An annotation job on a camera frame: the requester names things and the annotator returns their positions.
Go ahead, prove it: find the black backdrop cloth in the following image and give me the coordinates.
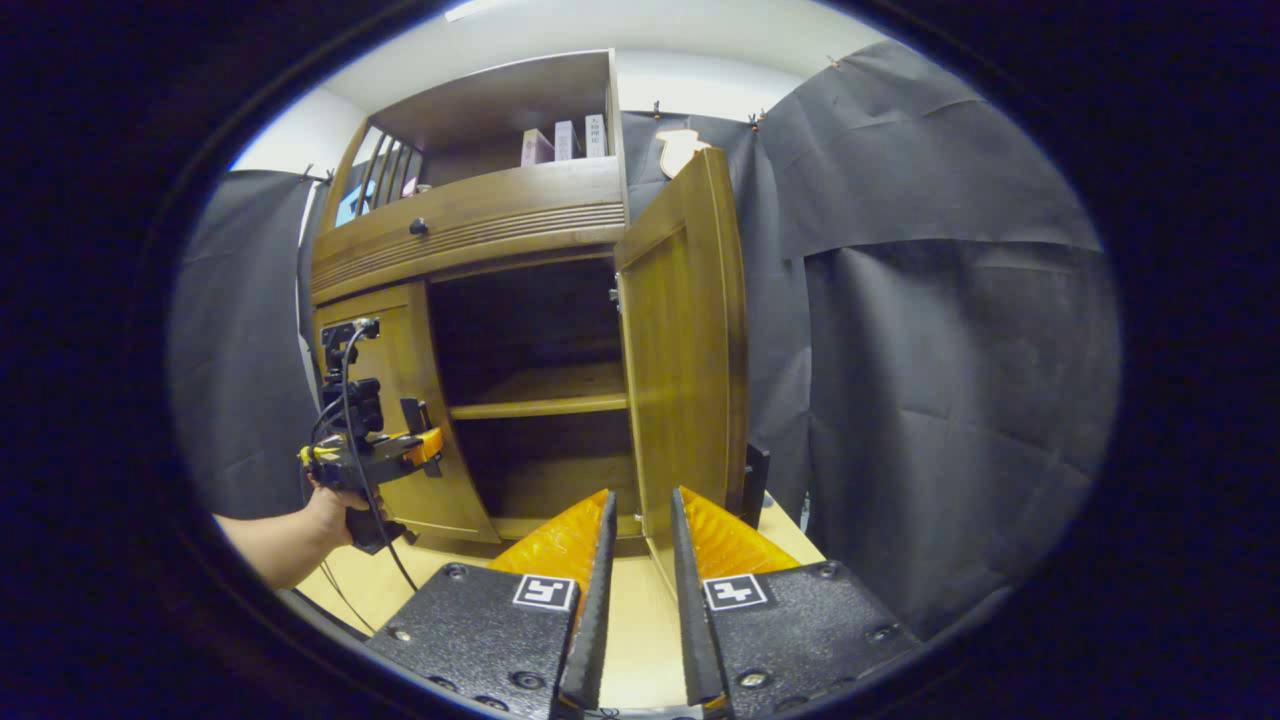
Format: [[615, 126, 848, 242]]
[[168, 40, 1121, 641]]

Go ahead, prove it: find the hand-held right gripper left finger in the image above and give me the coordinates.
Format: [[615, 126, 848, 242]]
[[365, 489, 618, 720]]

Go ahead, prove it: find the black door handle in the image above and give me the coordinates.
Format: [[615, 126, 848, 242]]
[[743, 443, 772, 529]]

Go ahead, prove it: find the wooden inner cabinet shelf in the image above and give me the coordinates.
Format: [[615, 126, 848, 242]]
[[448, 362, 631, 421]]

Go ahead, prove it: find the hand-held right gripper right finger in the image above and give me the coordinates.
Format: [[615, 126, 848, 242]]
[[670, 486, 921, 720]]

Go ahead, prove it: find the wooden double-door shoe cabinet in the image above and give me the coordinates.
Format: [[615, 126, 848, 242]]
[[305, 50, 751, 601]]

